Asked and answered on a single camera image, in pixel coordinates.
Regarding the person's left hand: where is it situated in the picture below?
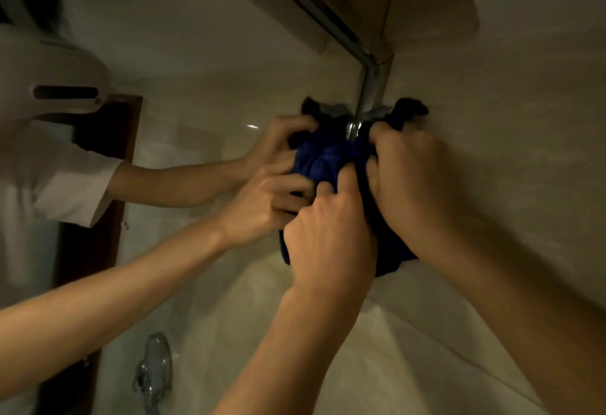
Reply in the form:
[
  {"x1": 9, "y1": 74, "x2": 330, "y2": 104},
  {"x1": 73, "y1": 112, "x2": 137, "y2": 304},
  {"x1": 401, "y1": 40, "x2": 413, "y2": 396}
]
[{"x1": 282, "y1": 163, "x2": 379, "y2": 306}]

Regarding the person's right hand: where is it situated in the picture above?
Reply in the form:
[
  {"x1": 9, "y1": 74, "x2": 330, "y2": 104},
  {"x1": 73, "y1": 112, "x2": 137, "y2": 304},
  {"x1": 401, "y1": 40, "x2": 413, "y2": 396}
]
[{"x1": 365, "y1": 121, "x2": 474, "y2": 262}]

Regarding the blue microfibre cloth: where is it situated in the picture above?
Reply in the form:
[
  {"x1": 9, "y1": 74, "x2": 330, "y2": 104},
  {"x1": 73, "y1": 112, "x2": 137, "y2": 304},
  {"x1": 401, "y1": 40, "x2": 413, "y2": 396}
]
[{"x1": 326, "y1": 97, "x2": 430, "y2": 279}]

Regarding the silver framed wall mirror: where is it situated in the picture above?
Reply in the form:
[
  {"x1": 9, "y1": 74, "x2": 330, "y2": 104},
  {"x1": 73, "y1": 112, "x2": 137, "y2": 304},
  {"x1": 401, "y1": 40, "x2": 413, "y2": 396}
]
[{"x1": 0, "y1": 0, "x2": 395, "y2": 415}]

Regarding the person's right forearm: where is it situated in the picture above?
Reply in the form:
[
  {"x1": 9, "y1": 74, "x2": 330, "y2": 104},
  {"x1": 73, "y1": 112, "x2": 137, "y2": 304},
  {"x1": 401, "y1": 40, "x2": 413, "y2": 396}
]
[{"x1": 416, "y1": 220, "x2": 606, "y2": 415}]

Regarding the person's left forearm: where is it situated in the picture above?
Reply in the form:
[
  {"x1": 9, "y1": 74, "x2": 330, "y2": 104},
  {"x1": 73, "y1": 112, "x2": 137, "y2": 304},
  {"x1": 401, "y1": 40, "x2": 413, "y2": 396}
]
[{"x1": 210, "y1": 284, "x2": 365, "y2": 415}]

